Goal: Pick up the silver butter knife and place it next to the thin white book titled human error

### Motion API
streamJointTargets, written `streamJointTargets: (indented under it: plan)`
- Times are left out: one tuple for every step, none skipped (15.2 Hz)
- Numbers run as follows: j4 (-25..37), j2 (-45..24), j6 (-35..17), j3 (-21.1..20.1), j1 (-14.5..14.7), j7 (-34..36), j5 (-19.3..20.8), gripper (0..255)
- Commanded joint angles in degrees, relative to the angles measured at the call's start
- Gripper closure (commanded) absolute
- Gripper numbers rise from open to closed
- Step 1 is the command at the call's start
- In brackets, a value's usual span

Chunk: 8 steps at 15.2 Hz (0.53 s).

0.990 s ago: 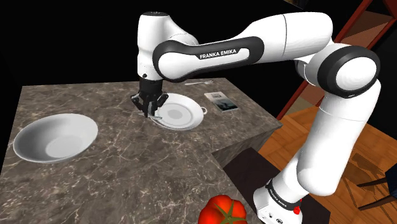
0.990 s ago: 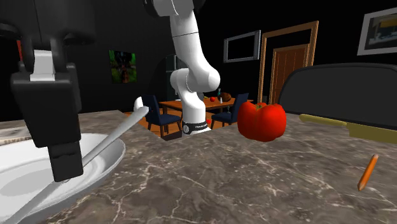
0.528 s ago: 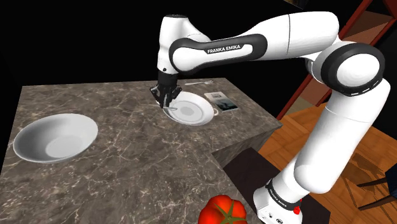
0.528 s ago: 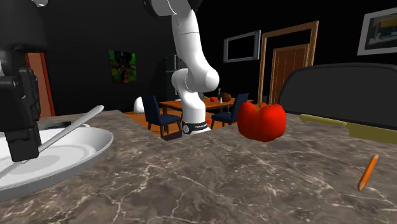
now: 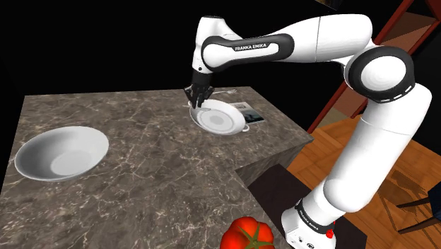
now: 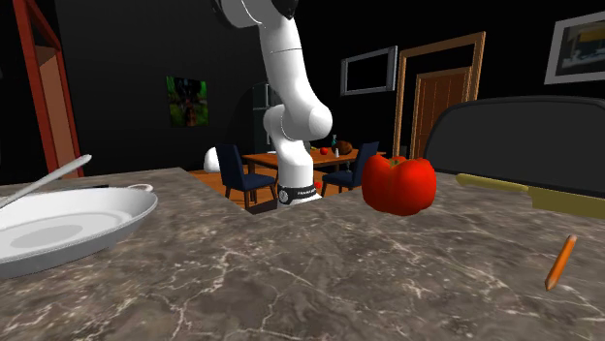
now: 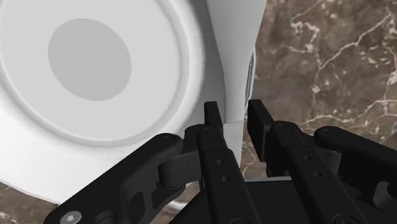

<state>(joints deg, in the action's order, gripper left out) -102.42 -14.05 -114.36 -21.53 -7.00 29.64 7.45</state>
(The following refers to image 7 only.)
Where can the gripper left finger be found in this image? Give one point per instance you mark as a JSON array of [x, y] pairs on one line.
[[217, 161]]

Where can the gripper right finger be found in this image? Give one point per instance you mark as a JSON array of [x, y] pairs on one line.
[[297, 155]]

